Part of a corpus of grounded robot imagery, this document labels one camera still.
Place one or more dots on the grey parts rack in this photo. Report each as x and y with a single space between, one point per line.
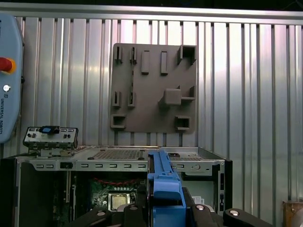
151 94

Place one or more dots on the grey power supply unit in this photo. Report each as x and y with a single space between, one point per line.
198 189

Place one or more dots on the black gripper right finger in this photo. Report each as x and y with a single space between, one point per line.
202 217

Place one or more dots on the green motherboard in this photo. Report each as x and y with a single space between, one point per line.
99 189

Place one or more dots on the pale blue teach pendant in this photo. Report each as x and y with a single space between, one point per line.
9 106

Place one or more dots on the silver CPU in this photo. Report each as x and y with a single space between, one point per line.
120 202

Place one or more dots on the blue bracket latch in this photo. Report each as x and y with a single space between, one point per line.
47 130

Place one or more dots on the CPU socket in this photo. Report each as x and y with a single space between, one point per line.
109 201

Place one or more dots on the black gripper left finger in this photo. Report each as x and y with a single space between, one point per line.
133 217

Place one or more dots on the silver hinged case bracket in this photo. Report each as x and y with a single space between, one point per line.
50 142

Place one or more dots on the hard disk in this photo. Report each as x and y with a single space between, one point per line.
165 189

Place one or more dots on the black PC case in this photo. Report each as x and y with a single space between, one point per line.
113 154

